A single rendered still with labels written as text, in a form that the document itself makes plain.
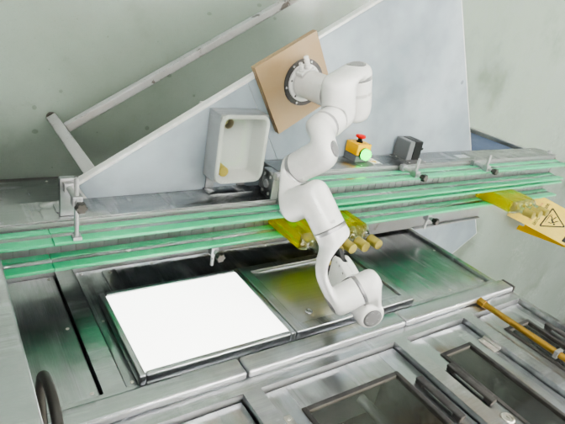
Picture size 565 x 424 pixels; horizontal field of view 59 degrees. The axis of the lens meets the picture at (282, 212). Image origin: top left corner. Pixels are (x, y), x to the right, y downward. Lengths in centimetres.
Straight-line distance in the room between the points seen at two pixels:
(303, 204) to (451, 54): 123
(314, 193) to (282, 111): 57
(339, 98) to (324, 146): 19
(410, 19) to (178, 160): 101
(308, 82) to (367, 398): 95
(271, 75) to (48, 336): 99
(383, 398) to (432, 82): 134
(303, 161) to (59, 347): 75
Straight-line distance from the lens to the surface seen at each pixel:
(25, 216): 145
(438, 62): 220
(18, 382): 71
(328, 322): 144
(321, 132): 124
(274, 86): 166
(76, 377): 127
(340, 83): 136
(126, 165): 155
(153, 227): 144
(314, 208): 119
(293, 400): 126
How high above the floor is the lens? 213
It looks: 46 degrees down
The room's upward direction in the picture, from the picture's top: 128 degrees clockwise
